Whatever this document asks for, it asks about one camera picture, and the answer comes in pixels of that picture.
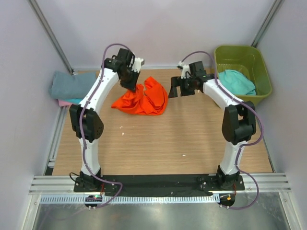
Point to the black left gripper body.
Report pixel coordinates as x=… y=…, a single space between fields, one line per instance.
x=131 y=75

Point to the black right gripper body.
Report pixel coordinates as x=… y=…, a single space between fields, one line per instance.
x=189 y=81

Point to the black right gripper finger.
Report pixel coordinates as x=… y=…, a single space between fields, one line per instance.
x=173 y=88
x=186 y=91

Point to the orange t-shirt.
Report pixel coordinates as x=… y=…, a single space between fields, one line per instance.
x=149 y=98

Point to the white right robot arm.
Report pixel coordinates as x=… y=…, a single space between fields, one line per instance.
x=238 y=125

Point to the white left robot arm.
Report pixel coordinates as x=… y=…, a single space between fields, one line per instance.
x=86 y=122

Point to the teal t-shirt in bin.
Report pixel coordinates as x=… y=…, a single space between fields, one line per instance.
x=236 y=82

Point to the turquoise folded t-shirt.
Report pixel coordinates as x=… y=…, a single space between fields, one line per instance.
x=73 y=101

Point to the green plastic bin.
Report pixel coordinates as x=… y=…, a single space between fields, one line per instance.
x=242 y=70

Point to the grey-blue folded t-shirt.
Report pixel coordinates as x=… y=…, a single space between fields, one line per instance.
x=66 y=86

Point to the pink folded t-shirt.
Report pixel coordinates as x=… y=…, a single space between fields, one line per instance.
x=63 y=103

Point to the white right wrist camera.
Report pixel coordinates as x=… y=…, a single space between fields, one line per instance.
x=185 y=70

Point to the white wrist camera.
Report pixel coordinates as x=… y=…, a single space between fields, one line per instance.
x=137 y=64
x=185 y=70

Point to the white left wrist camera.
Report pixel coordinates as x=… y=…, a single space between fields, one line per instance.
x=137 y=64

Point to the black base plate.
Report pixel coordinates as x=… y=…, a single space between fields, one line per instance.
x=176 y=185

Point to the slotted cable duct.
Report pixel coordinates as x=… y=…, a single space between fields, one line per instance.
x=96 y=200

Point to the aluminium frame rail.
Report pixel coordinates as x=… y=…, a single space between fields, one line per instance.
x=263 y=182

